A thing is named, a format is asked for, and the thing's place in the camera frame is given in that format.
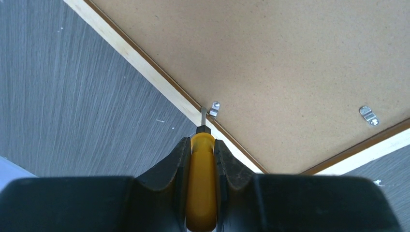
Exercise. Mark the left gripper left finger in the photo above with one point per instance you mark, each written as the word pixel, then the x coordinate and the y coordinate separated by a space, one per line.
pixel 151 202

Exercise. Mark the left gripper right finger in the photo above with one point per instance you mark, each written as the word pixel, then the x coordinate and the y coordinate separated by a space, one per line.
pixel 251 202

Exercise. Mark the orange tool handle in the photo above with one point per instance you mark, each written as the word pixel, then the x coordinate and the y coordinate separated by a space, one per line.
pixel 201 202

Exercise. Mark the wooden picture frame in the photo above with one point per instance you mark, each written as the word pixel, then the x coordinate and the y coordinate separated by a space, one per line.
pixel 290 75

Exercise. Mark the metal retaining clip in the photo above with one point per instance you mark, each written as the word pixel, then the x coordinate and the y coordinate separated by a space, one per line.
pixel 215 107
pixel 369 116

